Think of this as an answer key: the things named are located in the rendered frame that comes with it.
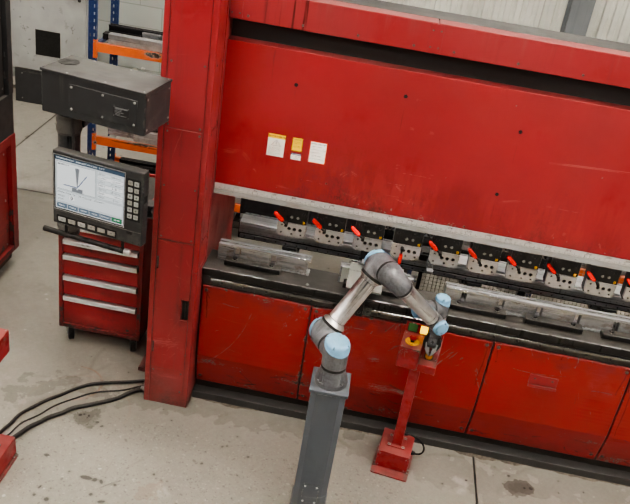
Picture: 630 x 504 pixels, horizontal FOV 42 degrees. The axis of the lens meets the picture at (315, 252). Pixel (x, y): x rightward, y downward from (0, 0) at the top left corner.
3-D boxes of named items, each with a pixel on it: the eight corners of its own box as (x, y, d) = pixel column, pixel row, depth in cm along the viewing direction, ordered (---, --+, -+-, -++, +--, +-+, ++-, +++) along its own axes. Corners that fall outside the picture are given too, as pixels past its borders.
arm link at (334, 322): (313, 350, 373) (389, 257, 363) (301, 331, 385) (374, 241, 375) (331, 359, 380) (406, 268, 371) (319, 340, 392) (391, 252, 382)
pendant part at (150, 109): (40, 242, 387) (37, 66, 347) (70, 221, 408) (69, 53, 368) (137, 271, 377) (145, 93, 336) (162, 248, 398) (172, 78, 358)
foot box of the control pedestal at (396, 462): (369, 471, 441) (373, 455, 436) (378, 442, 463) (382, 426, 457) (406, 482, 438) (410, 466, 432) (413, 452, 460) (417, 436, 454)
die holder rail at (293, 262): (217, 258, 443) (218, 242, 438) (219, 253, 448) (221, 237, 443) (308, 276, 440) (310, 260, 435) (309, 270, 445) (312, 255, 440)
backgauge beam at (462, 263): (237, 237, 465) (238, 221, 460) (242, 227, 477) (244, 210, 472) (645, 316, 452) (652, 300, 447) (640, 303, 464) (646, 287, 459)
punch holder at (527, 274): (504, 278, 422) (512, 250, 415) (503, 270, 430) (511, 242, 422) (533, 283, 422) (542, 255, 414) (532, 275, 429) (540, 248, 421)
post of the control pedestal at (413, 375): (391, 443, 446) (410, 363, 420) (393, 437, 450) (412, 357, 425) (401, 446, 445) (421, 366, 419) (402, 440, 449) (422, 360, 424)
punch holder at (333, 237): (313, 241, 428) (318, 213, 420) (315, 234, 435) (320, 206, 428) (342, 246, 427) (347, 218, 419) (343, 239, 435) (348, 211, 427)
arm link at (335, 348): (327, 373, 367) (331, 348, 361) (315, 355, 378) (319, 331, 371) (351, 370, 372) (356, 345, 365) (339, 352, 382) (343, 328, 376)
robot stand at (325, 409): (323, 519, 407) (348, 396, 371) (287, 512, 408) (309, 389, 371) (327, 493, 423) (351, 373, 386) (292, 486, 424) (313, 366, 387)
